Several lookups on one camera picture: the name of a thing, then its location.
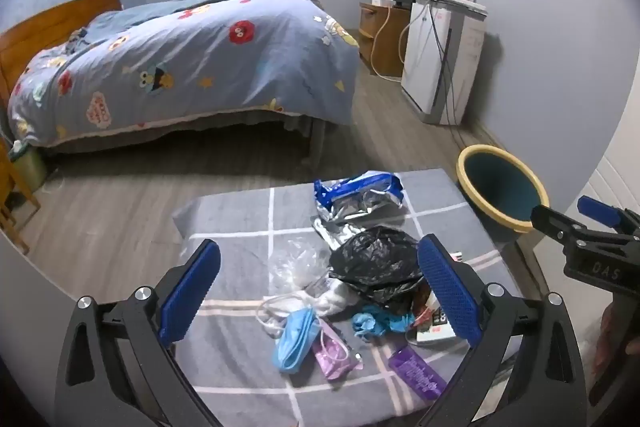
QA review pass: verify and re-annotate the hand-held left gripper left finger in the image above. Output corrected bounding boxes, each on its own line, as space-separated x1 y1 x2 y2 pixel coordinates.
54 238 222 427

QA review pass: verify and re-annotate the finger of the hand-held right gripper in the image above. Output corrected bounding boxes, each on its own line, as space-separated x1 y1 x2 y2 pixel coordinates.
530 204 591 253
576 195 640 239

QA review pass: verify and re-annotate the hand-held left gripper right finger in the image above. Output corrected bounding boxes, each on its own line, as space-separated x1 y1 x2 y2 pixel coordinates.
416 234 587 427

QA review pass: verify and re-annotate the green white medicine box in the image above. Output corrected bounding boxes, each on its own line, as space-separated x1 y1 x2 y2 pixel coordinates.
415 319 458 346

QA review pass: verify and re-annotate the yellow rimmed teal bin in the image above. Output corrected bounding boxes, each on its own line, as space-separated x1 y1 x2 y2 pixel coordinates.
456 145 549 244

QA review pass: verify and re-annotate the blue glove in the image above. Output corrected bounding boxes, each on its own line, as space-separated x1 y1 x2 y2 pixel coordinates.
351 307 417 341

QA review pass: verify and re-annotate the silver foil medicine sachet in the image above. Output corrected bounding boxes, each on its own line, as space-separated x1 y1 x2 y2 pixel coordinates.
311 216 362 254

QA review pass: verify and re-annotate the pink plastic packet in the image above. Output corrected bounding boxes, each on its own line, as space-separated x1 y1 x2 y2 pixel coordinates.
312 329 364 381

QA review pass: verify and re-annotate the person's right hand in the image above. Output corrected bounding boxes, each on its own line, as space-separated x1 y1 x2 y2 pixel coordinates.
593 301 640 383

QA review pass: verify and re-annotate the dark printed small packet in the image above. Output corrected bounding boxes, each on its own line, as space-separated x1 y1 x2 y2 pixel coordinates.
411 279 443 328

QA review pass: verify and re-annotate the white panelled door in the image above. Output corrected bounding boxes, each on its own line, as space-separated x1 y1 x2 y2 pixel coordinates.
532 132 640 358

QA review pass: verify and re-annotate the black plastic bag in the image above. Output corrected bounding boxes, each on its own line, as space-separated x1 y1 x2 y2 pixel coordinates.
329 227 426 306

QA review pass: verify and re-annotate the grey checked mat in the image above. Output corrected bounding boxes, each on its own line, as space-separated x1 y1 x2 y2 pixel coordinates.
172 167 522 427

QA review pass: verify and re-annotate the purple printed packet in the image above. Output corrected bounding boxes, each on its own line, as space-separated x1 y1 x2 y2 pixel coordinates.
388 344 447 403

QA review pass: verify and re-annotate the white face mask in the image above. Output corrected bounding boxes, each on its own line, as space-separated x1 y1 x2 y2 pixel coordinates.
256 289 313 339

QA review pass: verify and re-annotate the clear plastic bag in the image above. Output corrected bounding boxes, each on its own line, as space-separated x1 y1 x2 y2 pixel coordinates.
267 239 333 294

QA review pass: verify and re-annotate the blue face mask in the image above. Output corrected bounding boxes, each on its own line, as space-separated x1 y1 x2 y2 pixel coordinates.
271 307 324 374

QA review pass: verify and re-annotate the blue silver snack bag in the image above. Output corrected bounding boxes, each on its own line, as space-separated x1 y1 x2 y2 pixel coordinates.
313 170 404 224

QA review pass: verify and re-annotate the wooden chair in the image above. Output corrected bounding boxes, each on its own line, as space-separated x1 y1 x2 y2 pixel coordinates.
0 136 42 256

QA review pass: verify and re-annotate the green storage box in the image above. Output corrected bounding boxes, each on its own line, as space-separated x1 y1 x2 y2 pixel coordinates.
12 147 49 188

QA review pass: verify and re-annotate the white air purifier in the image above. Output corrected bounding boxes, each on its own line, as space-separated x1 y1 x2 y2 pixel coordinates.
401 0 487 126

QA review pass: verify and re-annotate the bed with cartoon duvet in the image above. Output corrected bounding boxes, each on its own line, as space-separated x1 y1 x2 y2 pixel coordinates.
7 0 362 148

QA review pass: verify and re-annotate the wooden nightstand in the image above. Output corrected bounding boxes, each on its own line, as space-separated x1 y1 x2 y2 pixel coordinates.
358 0 414 78

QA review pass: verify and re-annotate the wooden bed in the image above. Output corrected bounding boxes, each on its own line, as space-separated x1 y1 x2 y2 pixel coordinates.
0 0 362 168

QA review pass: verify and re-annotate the cream cable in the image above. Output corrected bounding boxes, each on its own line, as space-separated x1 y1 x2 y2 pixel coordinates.
369 4 407 82

